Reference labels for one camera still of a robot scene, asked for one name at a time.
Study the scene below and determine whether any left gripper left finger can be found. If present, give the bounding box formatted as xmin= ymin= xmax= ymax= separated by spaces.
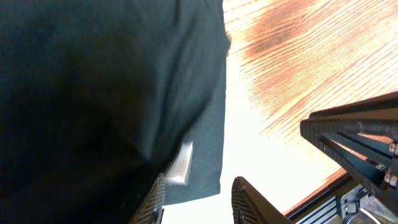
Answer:
xmin=129 ymin=174 xmax=165 ymax=224

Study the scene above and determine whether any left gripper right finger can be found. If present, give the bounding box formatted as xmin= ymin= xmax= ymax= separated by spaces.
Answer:
xmin=231 ymin=176 xmax=294 ymax=224

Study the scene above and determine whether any black t-shirt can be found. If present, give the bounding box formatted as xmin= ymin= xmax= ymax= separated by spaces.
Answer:
xmin=1 ymin=0 xmax=230 ymax=223

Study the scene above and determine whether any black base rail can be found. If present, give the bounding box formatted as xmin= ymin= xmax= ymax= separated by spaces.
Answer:
xmin=287 ymin=92 xmax=397 ymax=223

